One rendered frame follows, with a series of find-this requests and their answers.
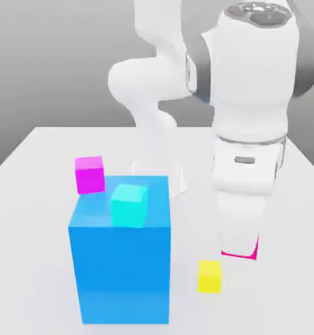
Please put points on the small magenta cube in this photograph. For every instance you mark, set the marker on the small magenta cube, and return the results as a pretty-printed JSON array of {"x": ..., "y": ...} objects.
[{"x": 90, "y": 180}]

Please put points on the large blue box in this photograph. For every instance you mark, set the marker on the large blue box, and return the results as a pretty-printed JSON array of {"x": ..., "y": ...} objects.
[{"x": 120, "y": 274}]

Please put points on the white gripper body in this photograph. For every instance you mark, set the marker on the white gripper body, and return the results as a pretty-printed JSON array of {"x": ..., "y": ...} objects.
[{"x": 244, "y": 175}]

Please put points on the small pink-red cube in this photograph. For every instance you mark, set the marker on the small pink-red cube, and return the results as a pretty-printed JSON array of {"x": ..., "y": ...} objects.
[{"x": 254, "y": 252}]

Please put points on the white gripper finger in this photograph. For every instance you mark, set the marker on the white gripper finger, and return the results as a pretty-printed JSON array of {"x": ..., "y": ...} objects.
[{"x": 239, "y": 222}]

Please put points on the small yellow cube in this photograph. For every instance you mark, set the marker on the small yellow cube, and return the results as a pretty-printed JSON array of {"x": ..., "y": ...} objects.
[{"x": 209, "y": 277}]

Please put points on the small cyan cube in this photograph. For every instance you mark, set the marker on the small cyan cube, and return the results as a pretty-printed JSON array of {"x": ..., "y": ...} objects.
[{"x": 127, "y": 209}]

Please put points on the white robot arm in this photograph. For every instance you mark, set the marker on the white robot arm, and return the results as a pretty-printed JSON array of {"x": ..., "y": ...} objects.
[{"x": 251, "y": 78}]

